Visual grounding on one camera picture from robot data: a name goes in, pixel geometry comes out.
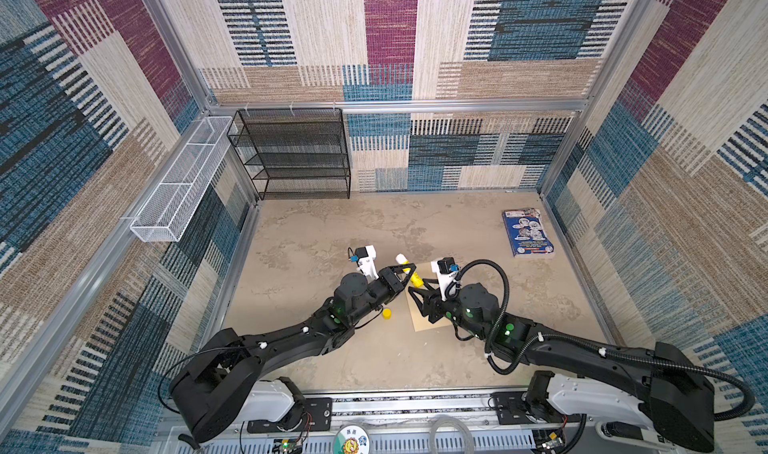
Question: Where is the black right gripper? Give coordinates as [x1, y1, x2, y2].
[407, 278, 488, 341]

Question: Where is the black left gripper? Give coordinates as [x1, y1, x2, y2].
[346, 264, 413, 328]

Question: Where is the yellow glue stick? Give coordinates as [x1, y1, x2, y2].
[396, 254, 421, 286]

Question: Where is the manila paper envelope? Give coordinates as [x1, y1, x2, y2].
[405, 261, 457, 333]

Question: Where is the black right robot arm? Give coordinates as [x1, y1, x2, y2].
[408, 258, 756, 452]

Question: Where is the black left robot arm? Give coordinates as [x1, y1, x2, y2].
[168, 264, 416, 449]

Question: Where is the blue comic paperback book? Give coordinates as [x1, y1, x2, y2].
[502, 208, 555, 258]

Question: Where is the clear plastic tube loop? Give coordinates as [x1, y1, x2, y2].
[428, 416, 476, 454]

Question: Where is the white handheld device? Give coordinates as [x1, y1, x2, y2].
[595, 421, 653, 449]

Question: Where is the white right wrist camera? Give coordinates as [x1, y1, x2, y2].
[431, 257, 460, 301]

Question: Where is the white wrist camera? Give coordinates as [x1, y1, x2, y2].
[348, 245, 378, 282]
[431, 257, 460, 301]

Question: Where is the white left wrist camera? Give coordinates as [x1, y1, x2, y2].
[348, 245, 378, 282]

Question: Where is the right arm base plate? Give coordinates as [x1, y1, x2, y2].
[488, 391, 581, 426]

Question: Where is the black wire mesh shelf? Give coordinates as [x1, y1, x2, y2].
[228, 108, 352, 201]

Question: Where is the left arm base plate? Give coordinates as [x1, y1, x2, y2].
[246, 397, 333, 434]

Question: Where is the white wire mesh basket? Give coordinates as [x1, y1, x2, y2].
[130, 117, 232, 243]

